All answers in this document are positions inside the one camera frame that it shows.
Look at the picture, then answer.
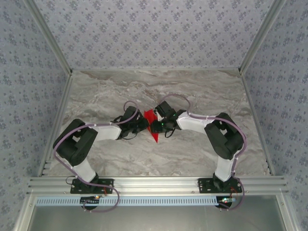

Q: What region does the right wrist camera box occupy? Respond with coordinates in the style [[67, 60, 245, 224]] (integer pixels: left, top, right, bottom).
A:
[[154, 101, 176, 120]]

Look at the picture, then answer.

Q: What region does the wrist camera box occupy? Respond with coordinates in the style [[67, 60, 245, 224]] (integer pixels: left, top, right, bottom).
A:
[[154, 101, 176, 120], [123, 105, 139, 121]]

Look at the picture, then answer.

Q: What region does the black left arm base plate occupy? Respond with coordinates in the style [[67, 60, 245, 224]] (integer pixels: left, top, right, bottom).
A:
[[69, 178, 114, 194]]

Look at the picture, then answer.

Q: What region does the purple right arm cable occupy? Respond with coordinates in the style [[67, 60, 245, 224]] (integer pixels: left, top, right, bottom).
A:
[[161, 93, 247, 211]]

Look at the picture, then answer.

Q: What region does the aluminium side rail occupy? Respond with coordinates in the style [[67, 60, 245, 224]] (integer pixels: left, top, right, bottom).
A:
[[37, 72, 74, 178], [239, 69, 276, 176]]

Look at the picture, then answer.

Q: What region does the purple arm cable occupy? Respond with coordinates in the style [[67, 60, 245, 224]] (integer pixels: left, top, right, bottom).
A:
[[52, 100, 140, 214], [161, 93, 247, 211]]

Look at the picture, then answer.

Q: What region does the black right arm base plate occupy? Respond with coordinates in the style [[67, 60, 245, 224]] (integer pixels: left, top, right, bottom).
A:
[[197, 177, 243, 194]]

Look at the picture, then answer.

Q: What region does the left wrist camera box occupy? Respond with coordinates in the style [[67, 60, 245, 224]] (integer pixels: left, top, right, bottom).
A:
[[123, 105, 139, 121]]

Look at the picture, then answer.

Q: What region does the aluminium mounting rail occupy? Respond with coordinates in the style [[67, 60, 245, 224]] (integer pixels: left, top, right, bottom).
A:
[[26, 176, 289, 195]]

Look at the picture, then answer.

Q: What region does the thin black left gripper cable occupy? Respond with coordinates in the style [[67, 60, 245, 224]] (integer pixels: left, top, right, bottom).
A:
[[119, 132, 139, 141]]

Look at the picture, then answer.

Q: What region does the small adapter board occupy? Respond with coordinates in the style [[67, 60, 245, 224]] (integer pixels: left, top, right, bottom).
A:
[[80, 195, 101, 205], [216, 196, 235, 207]]

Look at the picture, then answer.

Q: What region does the slotted grey cable duct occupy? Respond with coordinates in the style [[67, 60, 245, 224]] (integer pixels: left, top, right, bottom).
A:
[[36, 196, 244, 207]]

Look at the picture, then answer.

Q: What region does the metal shelf panel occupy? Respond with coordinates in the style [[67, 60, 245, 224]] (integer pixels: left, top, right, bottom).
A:
[[14, 194, 299, 231]]

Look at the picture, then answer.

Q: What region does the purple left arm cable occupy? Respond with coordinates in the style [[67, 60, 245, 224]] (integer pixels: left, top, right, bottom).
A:
[[52, 100, 140, 214]]

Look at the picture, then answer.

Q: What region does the aluminium corner post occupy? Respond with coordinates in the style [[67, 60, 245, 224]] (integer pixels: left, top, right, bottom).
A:
[[24, 0, 74, 75], [238, 0, 288, 73]]

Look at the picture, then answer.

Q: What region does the red paper sheet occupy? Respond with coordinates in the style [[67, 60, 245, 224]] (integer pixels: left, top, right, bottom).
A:
[[143, 109, 160, 144]]

